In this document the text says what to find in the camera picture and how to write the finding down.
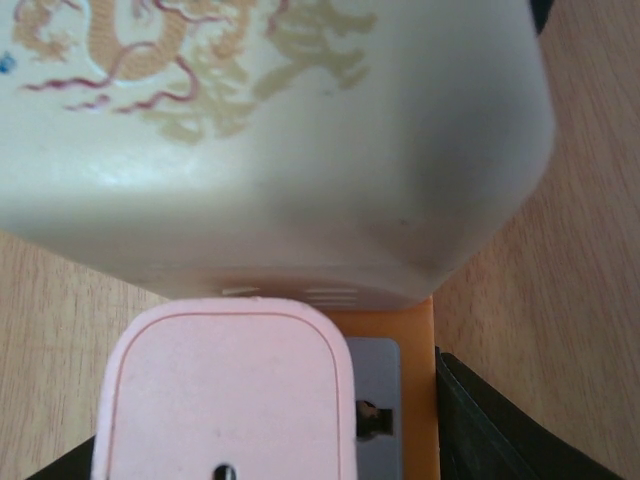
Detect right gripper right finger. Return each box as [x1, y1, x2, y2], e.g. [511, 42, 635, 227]
[435, 349, 619, 480]

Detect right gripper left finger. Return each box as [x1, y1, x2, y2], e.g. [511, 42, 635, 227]
[27, 437, 95, 480]

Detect orange power strip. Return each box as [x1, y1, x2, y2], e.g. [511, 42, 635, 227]
[328, 299, 441, 479]

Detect pink plug adapter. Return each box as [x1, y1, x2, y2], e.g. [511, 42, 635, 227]
[91, 298, 357, 479]

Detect beige cube socket adapter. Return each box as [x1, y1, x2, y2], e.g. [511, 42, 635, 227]
[1, 1, 554, 310]

